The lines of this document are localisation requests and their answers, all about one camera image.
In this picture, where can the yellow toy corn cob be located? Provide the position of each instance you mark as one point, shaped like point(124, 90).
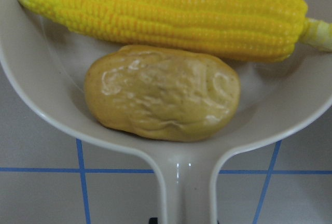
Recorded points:
point(245, 30)

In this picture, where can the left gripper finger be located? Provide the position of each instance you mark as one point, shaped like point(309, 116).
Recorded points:
point(153, 220)

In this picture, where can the toy brown potato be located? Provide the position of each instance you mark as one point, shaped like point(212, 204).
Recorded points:
point(161, 93)

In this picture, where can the beige plastic dustpan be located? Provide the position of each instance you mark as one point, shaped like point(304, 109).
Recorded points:
point(46, 66)

